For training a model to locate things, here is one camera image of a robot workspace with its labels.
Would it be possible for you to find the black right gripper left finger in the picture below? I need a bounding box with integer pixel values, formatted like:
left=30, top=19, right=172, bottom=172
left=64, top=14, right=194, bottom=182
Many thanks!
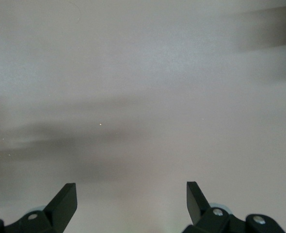
left=0, top=183, right=78, bottom=233

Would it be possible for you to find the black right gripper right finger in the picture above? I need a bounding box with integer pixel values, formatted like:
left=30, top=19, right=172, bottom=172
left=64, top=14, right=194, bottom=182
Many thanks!
left=186, top=181, right=286, bottom=233

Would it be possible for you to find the brown table cover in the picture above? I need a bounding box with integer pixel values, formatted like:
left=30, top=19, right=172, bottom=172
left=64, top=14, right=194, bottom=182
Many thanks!
left=0, top=0, right=286, bottom=233

